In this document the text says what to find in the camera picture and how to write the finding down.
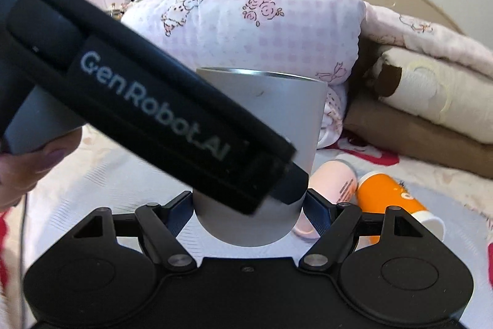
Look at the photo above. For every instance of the person's left hand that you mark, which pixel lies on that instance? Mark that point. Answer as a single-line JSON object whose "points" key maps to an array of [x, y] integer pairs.
{"points": [[21, 173]]}

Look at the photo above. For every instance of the pink checked folded quilt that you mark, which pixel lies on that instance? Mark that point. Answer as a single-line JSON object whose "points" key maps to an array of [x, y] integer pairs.
{"points": [[310, 38]]}

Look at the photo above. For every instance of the grey cup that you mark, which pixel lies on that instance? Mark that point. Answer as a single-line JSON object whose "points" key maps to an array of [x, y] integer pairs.
{"points": [[292, 107]]}

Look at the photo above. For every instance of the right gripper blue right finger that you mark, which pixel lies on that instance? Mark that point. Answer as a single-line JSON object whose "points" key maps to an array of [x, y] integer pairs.
{"points": [[336, 225]]}

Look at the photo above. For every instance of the orange and white cup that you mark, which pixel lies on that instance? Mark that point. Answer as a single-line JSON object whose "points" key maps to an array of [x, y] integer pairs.
{"points": [[377, 191]]}

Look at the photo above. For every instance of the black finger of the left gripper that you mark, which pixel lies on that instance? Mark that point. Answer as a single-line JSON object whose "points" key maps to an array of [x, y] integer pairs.
{"points": [[292, 187]]}

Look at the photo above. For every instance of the pink plastic cup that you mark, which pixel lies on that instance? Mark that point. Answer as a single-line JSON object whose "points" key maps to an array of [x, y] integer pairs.
{"points": [[337, 182]]}

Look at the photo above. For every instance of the brown folded blanket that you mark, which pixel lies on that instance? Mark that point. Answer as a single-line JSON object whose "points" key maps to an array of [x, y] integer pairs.
{"points": [[415, 137]]}

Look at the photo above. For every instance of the cream folded blanket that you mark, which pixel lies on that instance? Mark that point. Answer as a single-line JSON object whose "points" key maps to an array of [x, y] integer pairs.
{"points": [[443, 93]]}

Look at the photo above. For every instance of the bear print bed sheet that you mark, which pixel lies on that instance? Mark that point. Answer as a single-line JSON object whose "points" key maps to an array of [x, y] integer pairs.
{"points": [[478, 314]]}

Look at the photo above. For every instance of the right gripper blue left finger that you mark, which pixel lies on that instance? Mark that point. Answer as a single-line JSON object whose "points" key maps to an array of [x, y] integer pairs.
{"points": [[160, 225]]}

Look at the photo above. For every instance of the pale pink folded quilt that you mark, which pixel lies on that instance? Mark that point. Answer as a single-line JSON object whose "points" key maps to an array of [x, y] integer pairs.
{"points": [[384, 26]]}

